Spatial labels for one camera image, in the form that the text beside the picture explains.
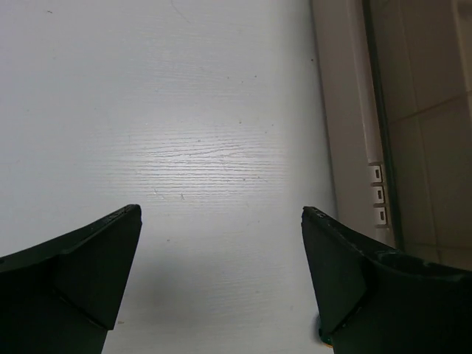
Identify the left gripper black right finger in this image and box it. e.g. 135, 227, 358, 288
302, 206, 471, 353

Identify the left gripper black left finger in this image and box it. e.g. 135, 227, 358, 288
1, 204, 142, 353

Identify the beige plastic toolbox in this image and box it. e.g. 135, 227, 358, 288
312, 1, 471, 252

